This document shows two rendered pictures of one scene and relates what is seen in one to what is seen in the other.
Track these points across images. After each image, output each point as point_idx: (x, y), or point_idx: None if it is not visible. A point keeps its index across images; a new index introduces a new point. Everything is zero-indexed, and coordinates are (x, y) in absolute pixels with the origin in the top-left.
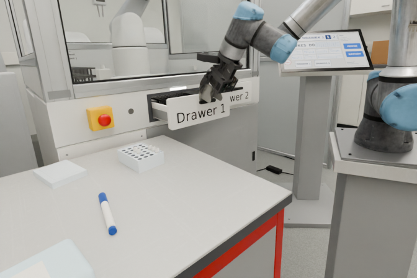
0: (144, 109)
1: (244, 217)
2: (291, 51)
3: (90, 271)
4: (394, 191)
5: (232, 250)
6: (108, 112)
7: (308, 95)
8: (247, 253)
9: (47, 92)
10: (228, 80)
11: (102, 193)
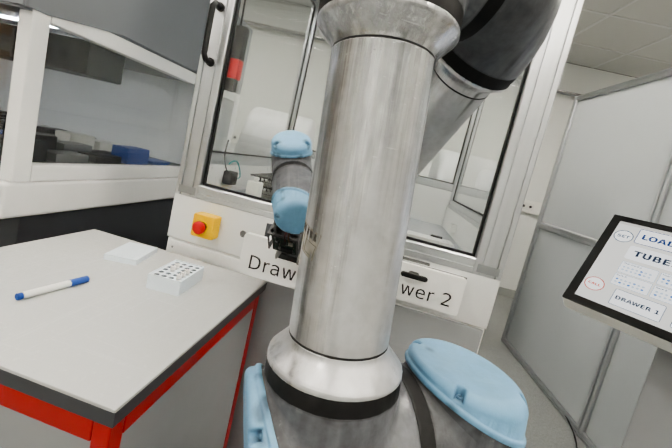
0: None
1: (38, 370)
2: (281, 216)
3: None
4: None
5: (10, 394)
6: (209, 222)
7: (653, 395)
8: (34, 427)
9: (179, 184)
10: (275, 233)
11: (85, 276)
